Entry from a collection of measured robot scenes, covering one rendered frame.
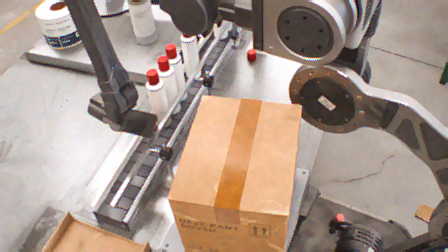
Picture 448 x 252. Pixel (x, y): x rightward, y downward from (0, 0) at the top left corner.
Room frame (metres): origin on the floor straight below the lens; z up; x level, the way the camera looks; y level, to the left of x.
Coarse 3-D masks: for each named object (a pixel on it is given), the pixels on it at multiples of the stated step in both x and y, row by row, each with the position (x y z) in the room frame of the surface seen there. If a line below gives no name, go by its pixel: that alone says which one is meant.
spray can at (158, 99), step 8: (152, 72) 0.90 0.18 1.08; (152, 80) 0.88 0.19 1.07; (160, 80) 0.90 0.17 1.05; (152, 88) 0.87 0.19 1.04; (160, 88) 0.88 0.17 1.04; (152, 96) 0.87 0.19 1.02; (160, 96) 0.87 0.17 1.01; (152, 104) 0.88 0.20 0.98; (160, 104) 0.87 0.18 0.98; (152, 112) 0.89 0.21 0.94; (160, 112) 0.87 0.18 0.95; (160, 120) 0.87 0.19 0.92
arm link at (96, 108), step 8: (96, 96) 0.78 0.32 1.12; (88, 104) 0.77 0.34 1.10; (96, 104) 0.76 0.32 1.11; (104, 104) 0.71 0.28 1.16; (112, 104) 0.70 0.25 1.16; (136, 104) 0.76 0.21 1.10; (88, 112) 0.77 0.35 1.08; (96, 112) 0.75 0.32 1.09; (104, 112) 0.71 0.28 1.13; (112, 112) 0.69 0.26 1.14
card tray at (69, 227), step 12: (60, 228) 0.56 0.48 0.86; (72, 228) 0.57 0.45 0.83; (84, 228) 0.57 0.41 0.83; (96, 228) 0.56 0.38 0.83; (48, 240) 0.51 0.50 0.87; (60, 240) 0.53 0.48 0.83; (72, 240) 0.53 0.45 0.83; (84, 240) 0.53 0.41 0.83; (96, 240) 0.53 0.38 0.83; (108, 240) 0.52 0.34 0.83; (120, 240) 0.52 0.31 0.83
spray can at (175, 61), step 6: (168, 48) 1.00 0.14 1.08; (174, 48) 1.00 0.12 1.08; (168, 54) 0.99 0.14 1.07; (174, 54) 0.99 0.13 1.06; (174, 60) 0.99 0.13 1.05; (180, 60) 1.00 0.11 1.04; (174, 66) 0.98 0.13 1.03; (180, 66) 0.99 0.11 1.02; (174, 72) 0.98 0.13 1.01; (180, 72) 0.99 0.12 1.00; (180, 78) 0.99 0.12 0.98; (180, 84) 0.98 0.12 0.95; (180, 90) 0.98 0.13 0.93; (186, 96) 1.00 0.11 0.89
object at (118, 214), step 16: (224, 48) 1.25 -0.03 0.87; (208, 64) 1.16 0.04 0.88; (192, 96) 1.00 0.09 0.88; (144, 144) 0.82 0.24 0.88; (160, 144) 0.81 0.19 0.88; (144, 176) 0.70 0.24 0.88; (112, 192) 0.65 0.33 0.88; (128, 192) 0.65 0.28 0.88; (112, 208) 0.60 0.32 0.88; (128, 208) 0.59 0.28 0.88
